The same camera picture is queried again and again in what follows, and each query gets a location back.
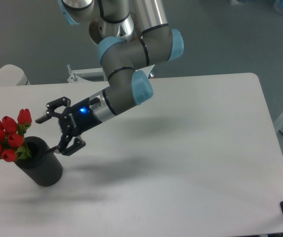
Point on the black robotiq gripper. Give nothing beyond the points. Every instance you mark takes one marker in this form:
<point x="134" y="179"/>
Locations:
<point x="73" y="121"/>

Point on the red tulip bouquet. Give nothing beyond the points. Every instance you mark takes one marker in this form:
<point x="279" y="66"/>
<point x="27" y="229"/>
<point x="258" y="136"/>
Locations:
<point x="13" y="144"/>

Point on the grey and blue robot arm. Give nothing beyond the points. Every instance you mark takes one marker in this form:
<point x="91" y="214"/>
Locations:
<point x="159" y="43"/>

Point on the black ribbed cylindrical vase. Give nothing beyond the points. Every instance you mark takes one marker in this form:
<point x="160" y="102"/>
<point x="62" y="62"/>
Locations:
<point x="42" y="167"/>

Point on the white rounded furniture left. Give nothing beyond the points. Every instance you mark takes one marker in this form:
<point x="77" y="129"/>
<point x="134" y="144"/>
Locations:
<point x="11" y="75"/>

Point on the white metal base frame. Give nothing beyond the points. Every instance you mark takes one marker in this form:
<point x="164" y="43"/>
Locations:
<point x="97" y="74"/>

